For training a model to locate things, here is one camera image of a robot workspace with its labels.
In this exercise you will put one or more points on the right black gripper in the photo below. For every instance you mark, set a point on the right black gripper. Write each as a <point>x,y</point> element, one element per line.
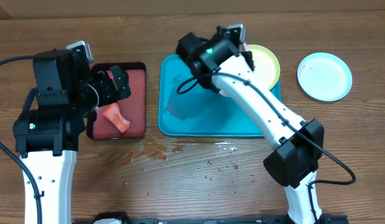
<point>249,61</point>

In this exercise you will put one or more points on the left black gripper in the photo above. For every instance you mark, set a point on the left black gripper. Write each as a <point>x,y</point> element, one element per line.
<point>102,86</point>

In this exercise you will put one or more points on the red-stained sponge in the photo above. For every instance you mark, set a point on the red-stained sponge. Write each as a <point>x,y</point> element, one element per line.
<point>113,114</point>

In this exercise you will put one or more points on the white plate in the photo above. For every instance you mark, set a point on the white plate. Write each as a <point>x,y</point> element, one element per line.
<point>242,48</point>

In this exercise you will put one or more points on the yellow-green plate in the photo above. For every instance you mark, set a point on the yellow-green plate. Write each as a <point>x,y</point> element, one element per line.
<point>266,65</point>

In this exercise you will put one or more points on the light blue plate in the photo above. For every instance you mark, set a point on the light blue plate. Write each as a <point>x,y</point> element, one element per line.
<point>324,77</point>

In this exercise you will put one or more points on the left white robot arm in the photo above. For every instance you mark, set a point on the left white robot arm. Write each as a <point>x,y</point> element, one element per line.
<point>51,121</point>

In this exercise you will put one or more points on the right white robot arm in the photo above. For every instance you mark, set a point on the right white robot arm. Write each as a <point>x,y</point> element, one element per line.
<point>294,161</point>

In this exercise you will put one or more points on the black tray with red liquid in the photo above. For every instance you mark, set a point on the black tray with red liquid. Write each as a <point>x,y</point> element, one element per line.
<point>132,108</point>

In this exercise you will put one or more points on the teal plastic tray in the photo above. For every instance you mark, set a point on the teal plastic tray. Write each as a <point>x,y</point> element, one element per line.
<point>200,112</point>

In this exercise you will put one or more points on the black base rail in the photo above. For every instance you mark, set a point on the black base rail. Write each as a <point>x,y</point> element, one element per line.
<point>122,217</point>

